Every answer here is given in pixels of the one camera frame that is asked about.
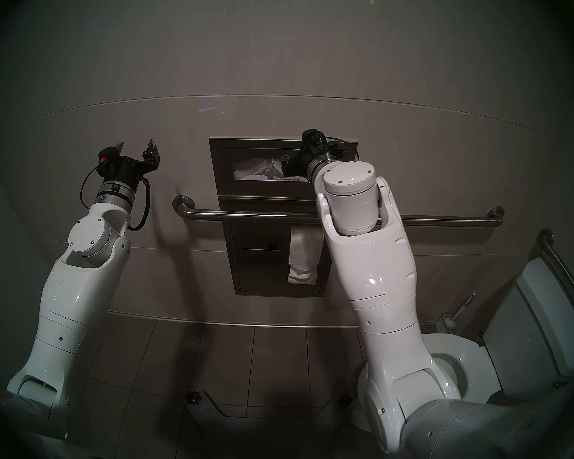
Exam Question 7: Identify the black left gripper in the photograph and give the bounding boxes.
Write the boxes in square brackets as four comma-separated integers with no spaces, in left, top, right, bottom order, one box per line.
[106,138,162,185]

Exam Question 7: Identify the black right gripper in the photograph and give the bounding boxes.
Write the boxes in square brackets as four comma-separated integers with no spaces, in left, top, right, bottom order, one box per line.
[280,145,336,180]

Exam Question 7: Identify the white toilet paper roll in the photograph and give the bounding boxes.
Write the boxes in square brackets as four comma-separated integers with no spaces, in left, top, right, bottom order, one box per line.
[287,224,325,285]

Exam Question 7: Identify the white toilet brush with holder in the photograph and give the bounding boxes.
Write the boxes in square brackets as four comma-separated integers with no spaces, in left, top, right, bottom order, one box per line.
[440,293,478,332]

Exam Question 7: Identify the white toilet with tank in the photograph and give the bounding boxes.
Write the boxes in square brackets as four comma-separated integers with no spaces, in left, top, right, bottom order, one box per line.
[419,257,574,418]

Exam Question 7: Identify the long steel grab bar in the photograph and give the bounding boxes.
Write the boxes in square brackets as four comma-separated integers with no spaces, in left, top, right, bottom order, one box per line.
[172,195,505,229]

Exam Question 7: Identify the stainless steel recessed dispenser unit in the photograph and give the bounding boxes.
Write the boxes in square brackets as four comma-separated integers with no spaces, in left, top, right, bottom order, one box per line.
[209,137,358,298]

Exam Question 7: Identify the short steel grab bar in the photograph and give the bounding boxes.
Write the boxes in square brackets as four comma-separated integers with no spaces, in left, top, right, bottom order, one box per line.
[536,229,574,320]

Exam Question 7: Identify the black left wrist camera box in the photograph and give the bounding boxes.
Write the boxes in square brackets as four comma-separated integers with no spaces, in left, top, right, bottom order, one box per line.
[97,147,116,176]

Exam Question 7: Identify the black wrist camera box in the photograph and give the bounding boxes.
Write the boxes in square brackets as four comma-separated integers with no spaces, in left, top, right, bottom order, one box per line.
[97,147,116,176]
[301,128,327,150]

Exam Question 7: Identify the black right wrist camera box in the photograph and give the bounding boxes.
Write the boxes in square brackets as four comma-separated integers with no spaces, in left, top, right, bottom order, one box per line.
[301,128,327,150]

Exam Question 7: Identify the thick black left gripper cable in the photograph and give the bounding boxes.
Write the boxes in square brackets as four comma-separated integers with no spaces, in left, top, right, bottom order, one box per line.
[126,175,152,232]

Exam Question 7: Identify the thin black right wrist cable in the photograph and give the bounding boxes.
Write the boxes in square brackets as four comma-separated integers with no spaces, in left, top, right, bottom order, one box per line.
[323,137,362,162]

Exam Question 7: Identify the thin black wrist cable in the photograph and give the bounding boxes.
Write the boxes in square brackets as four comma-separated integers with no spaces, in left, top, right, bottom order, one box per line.
[80,164,102,210]
[323,137,362,162]

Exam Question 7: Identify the thin black left wrist cable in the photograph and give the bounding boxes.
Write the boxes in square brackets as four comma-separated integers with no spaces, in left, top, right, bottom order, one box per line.
[80,164,102,210]

